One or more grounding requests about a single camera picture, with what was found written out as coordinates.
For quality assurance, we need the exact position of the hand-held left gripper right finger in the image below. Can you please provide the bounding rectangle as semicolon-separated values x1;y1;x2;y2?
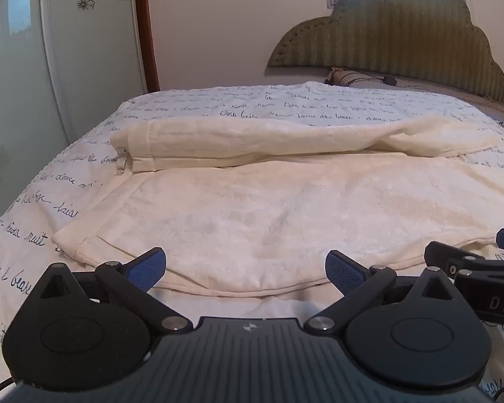
303;250;458;339

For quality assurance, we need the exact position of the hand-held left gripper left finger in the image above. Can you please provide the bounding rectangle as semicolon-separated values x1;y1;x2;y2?
38;247;194;337

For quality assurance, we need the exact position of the cream blanket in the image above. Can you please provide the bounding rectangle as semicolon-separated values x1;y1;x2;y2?
51;114;504;299

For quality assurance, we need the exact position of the grey bed sheet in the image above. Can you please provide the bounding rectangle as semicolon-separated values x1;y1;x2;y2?
353;78;504;114

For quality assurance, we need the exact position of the white script-print blanket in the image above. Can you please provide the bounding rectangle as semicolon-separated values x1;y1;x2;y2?
0;81;504;403

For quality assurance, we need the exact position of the striped beige pillow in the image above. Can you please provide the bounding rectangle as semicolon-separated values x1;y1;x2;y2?
324;66;404;88

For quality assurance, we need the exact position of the green padded headboard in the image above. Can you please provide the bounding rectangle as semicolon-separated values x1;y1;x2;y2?
266;0;504;105

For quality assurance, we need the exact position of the glass floral sliding door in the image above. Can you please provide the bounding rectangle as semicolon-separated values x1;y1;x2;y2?
0;0;148;236

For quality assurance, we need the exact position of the brown wooden door frame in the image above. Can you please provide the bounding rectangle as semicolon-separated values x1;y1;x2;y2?
132;0;160;92

